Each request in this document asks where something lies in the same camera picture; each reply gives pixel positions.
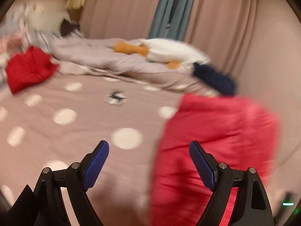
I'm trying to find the bright red hooded down jacket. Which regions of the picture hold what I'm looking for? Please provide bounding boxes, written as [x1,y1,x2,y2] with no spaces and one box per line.
[150,94,279,225]

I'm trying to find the pink folded clothes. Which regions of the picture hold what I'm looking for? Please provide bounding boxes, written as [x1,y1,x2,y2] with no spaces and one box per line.
[1,33,24,56]

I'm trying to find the black box green light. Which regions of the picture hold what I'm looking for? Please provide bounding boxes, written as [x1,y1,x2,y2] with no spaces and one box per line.
[274,192,300,226]

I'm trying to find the brown polka dot bedspread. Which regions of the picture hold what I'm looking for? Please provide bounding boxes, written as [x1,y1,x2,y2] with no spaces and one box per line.
[0,70,212,226]

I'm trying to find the navy blue garment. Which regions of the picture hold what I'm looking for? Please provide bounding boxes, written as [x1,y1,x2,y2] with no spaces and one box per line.
[193,62,236,96]

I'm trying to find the white plush goose toy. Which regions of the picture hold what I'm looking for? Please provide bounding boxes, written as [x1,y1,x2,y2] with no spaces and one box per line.
[112,38,211,69]

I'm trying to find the folded dark red down jacket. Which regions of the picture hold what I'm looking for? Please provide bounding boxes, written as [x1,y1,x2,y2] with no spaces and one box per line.
[6,45,59,94]

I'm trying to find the pink curtain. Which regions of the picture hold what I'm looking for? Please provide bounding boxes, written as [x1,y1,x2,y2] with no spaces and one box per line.
[80,0,259,76]

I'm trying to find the rumpled grey lilac duvet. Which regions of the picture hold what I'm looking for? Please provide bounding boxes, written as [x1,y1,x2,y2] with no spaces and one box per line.
[50,37,209,94]

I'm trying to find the blue grey curtain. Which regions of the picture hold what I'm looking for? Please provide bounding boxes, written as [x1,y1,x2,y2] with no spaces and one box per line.
[148,0,194,41]

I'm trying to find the plaid blue white pillow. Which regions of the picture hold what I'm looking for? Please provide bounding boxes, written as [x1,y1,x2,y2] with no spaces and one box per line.
[1,29,84,85]

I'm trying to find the small black garment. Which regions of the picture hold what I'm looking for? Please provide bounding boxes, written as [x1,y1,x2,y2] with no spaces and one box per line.
[60,18,80,37]

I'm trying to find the beige pillow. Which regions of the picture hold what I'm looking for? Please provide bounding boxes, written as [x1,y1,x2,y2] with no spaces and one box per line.
[25,3,70,32]

